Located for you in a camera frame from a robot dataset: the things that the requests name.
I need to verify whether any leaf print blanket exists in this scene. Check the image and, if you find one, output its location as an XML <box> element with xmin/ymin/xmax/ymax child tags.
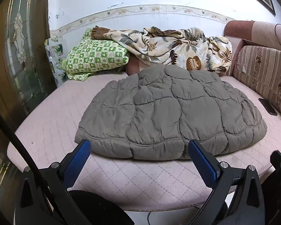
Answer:
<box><xmin>91</xmin><ymin>26</ymin><xmax>233</xmax><ymax>73</ymax></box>

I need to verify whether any green checked pillow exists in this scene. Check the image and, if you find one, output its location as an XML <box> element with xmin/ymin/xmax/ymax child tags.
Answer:
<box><xmin>61</xmin><ymin>28</ymin><xmax>130</xmax><ymax>81</ymax></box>

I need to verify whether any wooden door with stained glass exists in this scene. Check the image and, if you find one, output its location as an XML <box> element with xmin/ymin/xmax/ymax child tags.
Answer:
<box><xmin>0</xmin><ymin>0</ymin><xmax>58</xmax><ymax>193</ymax></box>

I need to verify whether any striped floral sofa cushion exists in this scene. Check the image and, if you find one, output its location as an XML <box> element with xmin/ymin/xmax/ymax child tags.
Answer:
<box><xmin>233</xmin><ymin>45</ymin><xmax>281</xmax><ymax>118</ymax></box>

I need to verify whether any reddish brown bolster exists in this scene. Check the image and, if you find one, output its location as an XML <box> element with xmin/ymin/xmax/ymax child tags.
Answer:
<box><xmin>125</xmin><ymin>57</ymin><xmax>147</xmax><ymax>75</ymax></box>

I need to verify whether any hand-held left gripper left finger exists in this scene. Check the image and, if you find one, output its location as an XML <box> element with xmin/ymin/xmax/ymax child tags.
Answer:
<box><xmin>15</xmin><ymin>139</ymin><xmax>92</xmax><ymax>225</ymax></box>

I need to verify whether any grey quilted hooded jacket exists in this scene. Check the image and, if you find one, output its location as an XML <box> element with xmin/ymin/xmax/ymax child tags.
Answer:
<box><xmin>74</xmin><ymin>65</ymin><xmax>268</xmax><ymax>161</ymax></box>

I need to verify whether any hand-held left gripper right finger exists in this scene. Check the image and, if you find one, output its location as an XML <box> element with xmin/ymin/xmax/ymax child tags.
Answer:
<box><xmin>188</xmin><ymin>139</ymin><xmax>266</xmax><ymax>225</ymax></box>

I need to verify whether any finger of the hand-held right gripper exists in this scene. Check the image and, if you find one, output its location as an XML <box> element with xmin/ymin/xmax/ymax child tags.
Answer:
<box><xmin>270</xmin><ymin>150</ymin><xmax>281</xmax><ymax>193</ymax></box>

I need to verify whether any black cable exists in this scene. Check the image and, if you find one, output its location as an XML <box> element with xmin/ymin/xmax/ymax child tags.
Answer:
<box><xmin>0</xmin><ymin>105</ymin><xmax>69</xmax><ymax>225</ymax></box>

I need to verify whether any black phone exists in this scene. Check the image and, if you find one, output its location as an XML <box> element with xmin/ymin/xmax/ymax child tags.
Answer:
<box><xmin>258</xmin><ymin>98</ymin><xmax>278</xmax><ymax>116</ymax></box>

